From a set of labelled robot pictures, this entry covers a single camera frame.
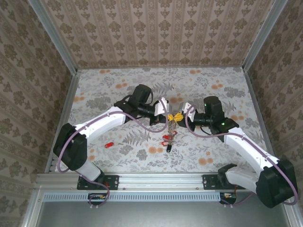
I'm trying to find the metal keyring with keys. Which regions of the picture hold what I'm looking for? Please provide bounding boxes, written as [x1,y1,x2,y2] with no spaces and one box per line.
[162,122,178,153]

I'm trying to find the key with red tag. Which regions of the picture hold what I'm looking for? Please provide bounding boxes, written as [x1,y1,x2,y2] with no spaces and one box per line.
[104,141,124,149]

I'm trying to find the floral patterned table cover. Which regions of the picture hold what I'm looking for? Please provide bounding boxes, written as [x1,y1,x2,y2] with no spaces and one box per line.
[51,67,275,173]

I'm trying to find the grey metal sheet panel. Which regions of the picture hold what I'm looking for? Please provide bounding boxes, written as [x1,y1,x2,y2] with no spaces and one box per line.
[35,201,293,227]

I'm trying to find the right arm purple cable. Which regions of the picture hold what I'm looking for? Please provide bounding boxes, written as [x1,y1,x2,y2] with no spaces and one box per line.
[186,105,299,209]

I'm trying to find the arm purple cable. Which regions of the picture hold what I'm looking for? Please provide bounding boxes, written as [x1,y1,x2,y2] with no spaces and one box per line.
[186,105,299,209]
[56,96,171,209]

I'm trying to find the thin aluminium rail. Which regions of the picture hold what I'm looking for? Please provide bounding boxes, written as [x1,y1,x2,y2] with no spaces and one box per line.
[77,65,245,71]

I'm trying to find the aluminium side rail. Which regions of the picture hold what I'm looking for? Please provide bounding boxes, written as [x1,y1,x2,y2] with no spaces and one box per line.
[45,70,81,175]
[242,68,276,161]

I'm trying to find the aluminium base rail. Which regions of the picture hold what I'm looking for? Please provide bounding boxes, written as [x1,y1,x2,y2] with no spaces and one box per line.
[35,172,260,192]

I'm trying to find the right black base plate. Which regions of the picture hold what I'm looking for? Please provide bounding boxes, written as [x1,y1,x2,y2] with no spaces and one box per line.
[203,174,237,191]

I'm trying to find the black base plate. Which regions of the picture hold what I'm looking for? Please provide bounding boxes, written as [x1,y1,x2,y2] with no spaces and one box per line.
[77,174,119,191]
[203,174,237,191]

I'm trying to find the grey slotted cable duct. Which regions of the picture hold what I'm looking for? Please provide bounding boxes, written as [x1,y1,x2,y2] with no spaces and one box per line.
[43,191,237,203]

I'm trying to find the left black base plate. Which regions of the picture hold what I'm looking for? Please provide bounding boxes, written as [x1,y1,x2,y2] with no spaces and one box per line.
[77,174,119,191]

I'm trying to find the aluminium corner post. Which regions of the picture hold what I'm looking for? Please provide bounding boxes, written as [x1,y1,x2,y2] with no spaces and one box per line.
[27,0,79,74]
[241,0,289,73]

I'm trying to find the wire connector bundle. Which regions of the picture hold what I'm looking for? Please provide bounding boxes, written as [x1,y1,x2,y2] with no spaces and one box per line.
[219,192,237,205]
[88,192,107,206]

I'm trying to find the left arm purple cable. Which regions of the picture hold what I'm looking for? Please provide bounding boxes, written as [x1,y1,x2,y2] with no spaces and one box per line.
[56,96,171,209]

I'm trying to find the aluminium frame bar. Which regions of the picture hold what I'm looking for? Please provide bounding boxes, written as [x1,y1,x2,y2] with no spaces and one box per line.
[284,203,303,227]
[21,189,43,227]

